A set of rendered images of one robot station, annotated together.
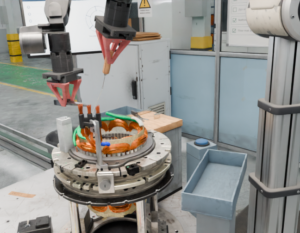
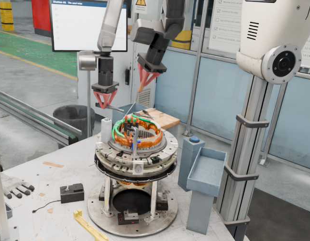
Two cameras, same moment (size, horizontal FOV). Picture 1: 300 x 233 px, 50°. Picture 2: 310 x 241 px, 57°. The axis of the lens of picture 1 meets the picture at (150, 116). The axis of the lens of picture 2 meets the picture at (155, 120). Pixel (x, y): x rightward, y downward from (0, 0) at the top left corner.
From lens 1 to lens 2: 0.31 m
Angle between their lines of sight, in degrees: 9
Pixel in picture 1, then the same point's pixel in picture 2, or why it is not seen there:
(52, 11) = (105, 42)
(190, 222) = (180, 192)
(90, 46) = not seen: hidden behind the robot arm
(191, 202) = (193, 184)
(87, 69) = not seen: hidden behind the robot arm
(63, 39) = (109, 62)
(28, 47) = (84, 67)
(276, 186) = (241, 173)
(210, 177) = (202, 167)
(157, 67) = not seen: hidden behind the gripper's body
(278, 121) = (249, 132)
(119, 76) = (115, 64)
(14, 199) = (48, 168)
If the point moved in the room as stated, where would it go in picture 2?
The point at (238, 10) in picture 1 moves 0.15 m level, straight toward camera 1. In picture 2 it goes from (219, 20) to (220, 21)
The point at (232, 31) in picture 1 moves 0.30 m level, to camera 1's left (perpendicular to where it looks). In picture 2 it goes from (213, 38) to (186, 35)
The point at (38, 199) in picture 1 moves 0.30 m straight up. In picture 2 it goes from (66, 169) to (64, 114)
